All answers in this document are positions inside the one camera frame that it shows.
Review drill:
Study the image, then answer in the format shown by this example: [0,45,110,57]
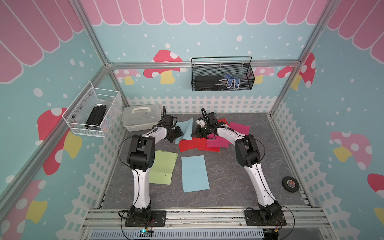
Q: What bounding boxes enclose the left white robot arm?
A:
[125,107,183,228]

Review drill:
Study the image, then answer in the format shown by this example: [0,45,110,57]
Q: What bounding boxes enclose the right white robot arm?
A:
[191,108,284,226]

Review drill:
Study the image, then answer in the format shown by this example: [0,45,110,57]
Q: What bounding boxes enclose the white plastic storage box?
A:
[122,104,162,132]

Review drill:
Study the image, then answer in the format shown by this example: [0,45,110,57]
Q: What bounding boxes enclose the magenta paper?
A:
[207,134,230,148]
[229,123,250,135]

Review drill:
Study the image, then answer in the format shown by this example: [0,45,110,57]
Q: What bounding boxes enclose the large green paper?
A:
[149,151,178,185]

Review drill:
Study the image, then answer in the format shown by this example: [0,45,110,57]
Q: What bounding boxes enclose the red paper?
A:
[179,138,199,152]
[194,118,229,152]

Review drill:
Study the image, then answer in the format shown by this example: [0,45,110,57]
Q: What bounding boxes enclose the black tape roll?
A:
[282,176,300,193]

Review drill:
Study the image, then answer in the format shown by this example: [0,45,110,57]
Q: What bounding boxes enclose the black mesh wall basket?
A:
[191,56,255,92]

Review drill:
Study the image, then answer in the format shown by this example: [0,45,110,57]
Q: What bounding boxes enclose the blue paper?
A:
[175,118,194,145]
[182,156,210,193]

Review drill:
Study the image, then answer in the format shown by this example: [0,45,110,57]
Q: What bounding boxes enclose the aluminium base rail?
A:
[78,206,337,240]

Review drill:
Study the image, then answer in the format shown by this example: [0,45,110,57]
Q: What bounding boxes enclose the green lit circuit board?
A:
[140,229,154,238]

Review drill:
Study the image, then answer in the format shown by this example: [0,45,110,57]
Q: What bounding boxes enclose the black block in wire basket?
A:
[85,105,107,131]

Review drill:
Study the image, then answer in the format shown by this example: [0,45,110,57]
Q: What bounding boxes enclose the white wire wall basket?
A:
[62,82,123,138]

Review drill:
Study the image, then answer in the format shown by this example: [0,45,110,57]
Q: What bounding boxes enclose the blue white item in basket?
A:
[216,72,241,90]

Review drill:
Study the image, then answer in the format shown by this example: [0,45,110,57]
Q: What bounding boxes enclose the black box in mesh basket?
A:
[192,76,224,92]

